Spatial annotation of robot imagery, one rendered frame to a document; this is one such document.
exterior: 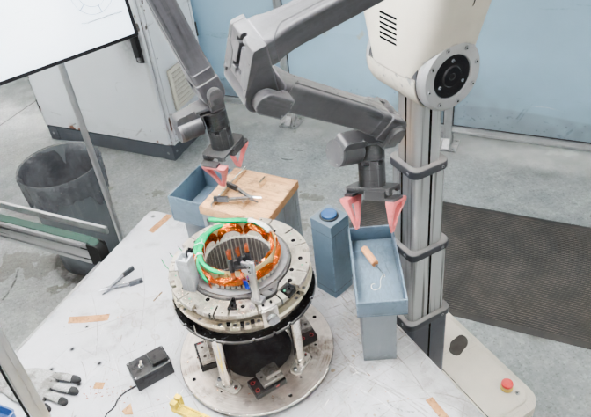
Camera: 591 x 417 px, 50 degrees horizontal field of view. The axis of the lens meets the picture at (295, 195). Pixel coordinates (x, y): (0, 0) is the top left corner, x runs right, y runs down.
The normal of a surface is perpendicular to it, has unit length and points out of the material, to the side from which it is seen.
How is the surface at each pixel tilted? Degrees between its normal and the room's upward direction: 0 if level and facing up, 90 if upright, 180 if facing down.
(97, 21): 83
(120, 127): 90
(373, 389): 0
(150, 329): 0
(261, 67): 110
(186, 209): 90
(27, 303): 0
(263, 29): 24
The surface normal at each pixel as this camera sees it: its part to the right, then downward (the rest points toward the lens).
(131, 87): -0.40, 0.58
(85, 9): 0.61, 0.32
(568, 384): -0.10, -0.79
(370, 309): 0.00, 0.60
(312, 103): 0.52, 0.69
